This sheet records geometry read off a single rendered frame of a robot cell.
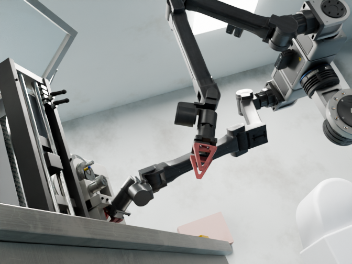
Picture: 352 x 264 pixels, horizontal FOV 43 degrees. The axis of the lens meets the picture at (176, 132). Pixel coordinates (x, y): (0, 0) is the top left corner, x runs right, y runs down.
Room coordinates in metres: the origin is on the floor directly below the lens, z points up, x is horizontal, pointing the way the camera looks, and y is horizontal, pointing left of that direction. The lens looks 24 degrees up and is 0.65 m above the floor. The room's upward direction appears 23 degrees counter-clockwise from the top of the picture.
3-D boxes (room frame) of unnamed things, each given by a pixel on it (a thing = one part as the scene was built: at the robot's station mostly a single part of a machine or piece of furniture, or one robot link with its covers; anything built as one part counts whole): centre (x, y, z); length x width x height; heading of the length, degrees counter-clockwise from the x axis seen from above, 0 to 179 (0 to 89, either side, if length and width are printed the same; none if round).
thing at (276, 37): (1.33, -0.48, 1.43); 0.10 x 0.05 x 0.09; 105
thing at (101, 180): (1.31, 0.28, 1.18); 0.04 x 0.02 x 0.04; 166
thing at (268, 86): (1.83, -0.43, 1.45); 0.09 x 0.08 x 0.12; 15
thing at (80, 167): (1.36, 0.33, 1.25); 0.07 x 0.02 x 0.07; 166
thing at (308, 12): (1.35, -0.56, 1.45); 0.09 x 0.08 x 0.12; 15
